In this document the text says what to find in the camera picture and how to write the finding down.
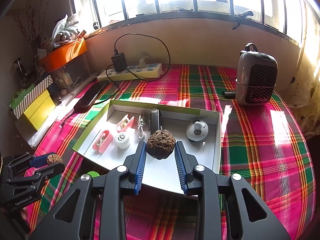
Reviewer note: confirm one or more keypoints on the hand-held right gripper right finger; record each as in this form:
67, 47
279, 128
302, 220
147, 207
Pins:
181, 167

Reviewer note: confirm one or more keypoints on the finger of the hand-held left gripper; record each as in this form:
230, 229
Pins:
53, 168
40, 159

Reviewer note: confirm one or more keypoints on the white plug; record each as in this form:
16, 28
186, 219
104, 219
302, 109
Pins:
142, 62

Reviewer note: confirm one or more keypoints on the small black object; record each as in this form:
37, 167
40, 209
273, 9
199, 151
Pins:
228, 95

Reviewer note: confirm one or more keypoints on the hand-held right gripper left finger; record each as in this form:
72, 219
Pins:
140, 167

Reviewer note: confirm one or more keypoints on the grey portable heater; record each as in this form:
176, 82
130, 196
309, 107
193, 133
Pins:
243, 85

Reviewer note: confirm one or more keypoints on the black rectangular device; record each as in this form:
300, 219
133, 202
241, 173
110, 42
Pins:
156, 121

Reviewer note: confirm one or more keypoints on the pink clip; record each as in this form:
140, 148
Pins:
126, 123
106, 142

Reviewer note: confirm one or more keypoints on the white green cardboard box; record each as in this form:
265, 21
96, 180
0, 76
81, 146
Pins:
160, 173

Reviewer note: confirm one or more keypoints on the cream patterned curtain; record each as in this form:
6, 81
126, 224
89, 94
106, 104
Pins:
307, 105

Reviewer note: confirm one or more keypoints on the brown wrinkled walnut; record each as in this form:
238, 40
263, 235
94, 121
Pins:
160, 143
54, 160

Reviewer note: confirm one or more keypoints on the black flat phone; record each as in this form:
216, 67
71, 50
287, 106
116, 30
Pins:
90, 96

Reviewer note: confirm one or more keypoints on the orange box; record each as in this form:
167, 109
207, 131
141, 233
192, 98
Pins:
62, 53

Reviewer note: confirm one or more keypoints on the striped box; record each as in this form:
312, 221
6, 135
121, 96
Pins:
35, 92

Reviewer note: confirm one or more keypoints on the white crumpled gloves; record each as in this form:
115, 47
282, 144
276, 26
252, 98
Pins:
63, 33

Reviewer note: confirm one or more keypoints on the white round jar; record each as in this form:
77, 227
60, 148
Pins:
122, 140

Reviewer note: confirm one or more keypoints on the green round lid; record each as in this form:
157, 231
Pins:
92, 174

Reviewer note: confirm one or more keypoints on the grey panda-shaped gadget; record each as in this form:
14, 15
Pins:
197, 130

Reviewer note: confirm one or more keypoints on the cream power strip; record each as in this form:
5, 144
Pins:
150, 72

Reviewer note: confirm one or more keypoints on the black charger adapter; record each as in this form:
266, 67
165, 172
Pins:
119, 62

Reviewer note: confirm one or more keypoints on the pink green plaid cloth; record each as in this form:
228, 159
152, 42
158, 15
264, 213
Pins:
262, 155

